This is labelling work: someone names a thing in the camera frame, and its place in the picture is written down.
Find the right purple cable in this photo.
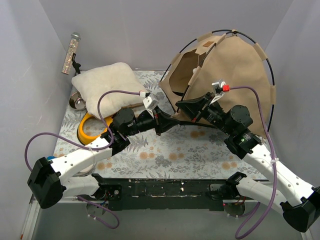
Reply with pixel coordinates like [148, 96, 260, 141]
[228, 85, 278, 240]

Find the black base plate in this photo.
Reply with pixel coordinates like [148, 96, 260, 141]
[85, 176, 244, 211]

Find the yellow pet bowl stand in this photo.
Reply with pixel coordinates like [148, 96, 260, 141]
[77, 112, 107, 145]

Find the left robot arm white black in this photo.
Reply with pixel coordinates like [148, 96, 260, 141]
[27, 107, 182, 209]

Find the beige pet tent fabric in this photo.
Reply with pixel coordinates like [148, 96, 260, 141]
[159, 31, 277, 139]

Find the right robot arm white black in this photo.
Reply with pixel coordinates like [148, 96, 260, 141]
[176, 92, 320, 233]

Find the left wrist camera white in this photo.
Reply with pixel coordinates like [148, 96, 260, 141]
[139, 91, 159, 118]

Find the glitter microphone toy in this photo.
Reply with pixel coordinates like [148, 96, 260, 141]
[61, 32, 81, 75]

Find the steel bowl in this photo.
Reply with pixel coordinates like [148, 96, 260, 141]
[75, 164, 95, 176]
[69, 91, 86, 111]

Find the floral table mat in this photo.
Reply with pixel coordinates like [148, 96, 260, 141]
[59, 71, 266, 180]

